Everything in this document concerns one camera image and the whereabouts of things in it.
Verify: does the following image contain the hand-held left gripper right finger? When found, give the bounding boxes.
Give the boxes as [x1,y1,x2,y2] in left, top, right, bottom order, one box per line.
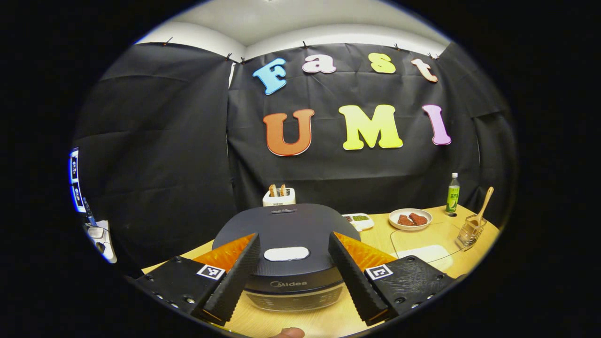
[328,231,456,327]

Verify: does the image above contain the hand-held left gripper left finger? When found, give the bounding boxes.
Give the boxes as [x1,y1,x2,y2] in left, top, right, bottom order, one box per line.
[136,232,261,326]

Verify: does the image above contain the dark grey rice cooker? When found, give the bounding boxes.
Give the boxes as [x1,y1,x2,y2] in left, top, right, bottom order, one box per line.
[211,203,362,312]

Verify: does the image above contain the white divided condiment dish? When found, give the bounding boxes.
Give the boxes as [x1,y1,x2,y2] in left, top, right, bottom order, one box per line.
[342,213,375,232]

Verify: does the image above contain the white round plate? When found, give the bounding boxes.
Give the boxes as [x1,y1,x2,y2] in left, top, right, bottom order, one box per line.
[388,208,433,231]

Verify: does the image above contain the white toaster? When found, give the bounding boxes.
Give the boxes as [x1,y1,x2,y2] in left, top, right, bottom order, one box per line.
[262,187,296,207]

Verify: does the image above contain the green tea bottle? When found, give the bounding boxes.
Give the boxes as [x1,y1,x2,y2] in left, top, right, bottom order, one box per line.
[446,172,461,215]

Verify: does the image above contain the white side desk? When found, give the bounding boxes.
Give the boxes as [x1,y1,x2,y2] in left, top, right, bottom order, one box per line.
[84,218,118,264]

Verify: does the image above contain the black backdrop cloth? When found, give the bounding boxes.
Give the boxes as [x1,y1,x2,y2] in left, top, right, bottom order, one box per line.
[73,41,517,273]

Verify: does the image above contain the computer monitor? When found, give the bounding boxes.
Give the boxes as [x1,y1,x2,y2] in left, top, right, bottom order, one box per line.
[69,148,87,214]

